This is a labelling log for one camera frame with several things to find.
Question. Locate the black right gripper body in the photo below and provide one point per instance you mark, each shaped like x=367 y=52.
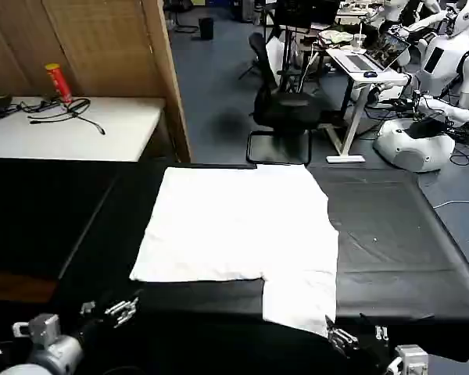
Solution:
x=371 y=355

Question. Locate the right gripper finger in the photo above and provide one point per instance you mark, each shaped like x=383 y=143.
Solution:
x=381 y=333
x=342 y=338

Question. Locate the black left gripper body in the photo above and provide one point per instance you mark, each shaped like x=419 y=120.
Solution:
x=94 y=330

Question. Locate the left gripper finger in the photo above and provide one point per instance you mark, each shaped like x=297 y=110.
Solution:
x=121 y=310
x=88 y=308

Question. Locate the white shirt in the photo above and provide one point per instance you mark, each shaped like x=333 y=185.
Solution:
x=238 y=222

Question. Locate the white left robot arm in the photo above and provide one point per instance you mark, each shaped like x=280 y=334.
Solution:
x=51 y=351

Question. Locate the black tablecloth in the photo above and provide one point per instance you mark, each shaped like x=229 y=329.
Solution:
x=391 y=242

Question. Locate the black table cover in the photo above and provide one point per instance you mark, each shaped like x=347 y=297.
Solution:
x=39 y=211

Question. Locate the white side table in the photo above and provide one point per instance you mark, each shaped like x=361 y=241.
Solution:
x=70 y=134

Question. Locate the white humanoid robot with base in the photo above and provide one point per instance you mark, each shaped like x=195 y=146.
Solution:
x=414 y=144

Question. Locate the white standing desk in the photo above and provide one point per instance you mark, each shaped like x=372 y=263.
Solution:
x=353 y=117

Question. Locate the red can yellow lid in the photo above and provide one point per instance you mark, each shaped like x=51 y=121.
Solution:
x=59 y=84

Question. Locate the black office chair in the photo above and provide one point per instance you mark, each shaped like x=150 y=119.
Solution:
x=285 y=107

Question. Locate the blue computer mouse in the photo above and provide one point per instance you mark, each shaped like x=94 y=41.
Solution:
x=370 y=73

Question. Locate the wooden partition screen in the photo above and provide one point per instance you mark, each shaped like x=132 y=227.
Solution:
x=109 y=43

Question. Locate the open silver laptop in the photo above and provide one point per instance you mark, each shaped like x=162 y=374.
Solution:
x=389 y=48

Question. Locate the white bag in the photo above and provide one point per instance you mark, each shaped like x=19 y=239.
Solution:
x=275 y=54

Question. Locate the clear cup with straw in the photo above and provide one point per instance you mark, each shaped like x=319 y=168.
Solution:
x=359 y=41

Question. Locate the black trash bin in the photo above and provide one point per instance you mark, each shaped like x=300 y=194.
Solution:
x=206 y=28

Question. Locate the pale cloth pile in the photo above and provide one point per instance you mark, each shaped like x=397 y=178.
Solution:
x=336 y=37

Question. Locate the black monitor on stand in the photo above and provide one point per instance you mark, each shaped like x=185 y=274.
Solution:
x=293 y=11

